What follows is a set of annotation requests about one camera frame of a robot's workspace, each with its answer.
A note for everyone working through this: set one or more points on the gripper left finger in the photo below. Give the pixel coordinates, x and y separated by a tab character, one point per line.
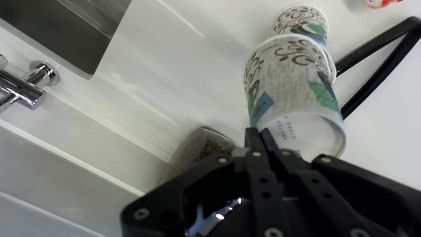
260	184

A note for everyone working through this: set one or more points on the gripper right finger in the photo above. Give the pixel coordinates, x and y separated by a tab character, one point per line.
345	187

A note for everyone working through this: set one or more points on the chrome tap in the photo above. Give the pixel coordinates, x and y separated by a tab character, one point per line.
23	89

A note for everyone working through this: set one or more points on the steel sink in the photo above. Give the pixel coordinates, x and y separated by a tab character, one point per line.
65	29

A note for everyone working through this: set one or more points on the red and white packet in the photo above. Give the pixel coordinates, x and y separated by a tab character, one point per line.
381	2

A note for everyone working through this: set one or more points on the black stand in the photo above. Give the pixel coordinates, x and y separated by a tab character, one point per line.
378	42

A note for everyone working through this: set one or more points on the patterned paper cup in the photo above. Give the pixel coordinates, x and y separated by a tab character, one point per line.
289	82
301	18

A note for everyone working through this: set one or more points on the glass jar with brown granules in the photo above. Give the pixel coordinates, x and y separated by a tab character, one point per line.
200	148

